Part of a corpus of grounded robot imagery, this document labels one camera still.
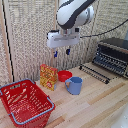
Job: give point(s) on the yellow and red food box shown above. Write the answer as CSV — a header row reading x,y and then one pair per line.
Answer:
x,y
48,77

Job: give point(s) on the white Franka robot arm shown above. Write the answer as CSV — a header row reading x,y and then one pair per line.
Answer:
x,y
74,12

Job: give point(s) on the black toaster oven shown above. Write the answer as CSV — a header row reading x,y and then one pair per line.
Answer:
x,y
112,56

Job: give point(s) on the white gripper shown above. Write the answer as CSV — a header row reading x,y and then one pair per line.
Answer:
x,y
62,38

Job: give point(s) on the red shopping basket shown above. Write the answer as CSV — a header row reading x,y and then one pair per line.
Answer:
x,y
24,103

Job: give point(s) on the red bowl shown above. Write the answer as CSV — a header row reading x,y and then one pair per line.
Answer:
x,y
64,76

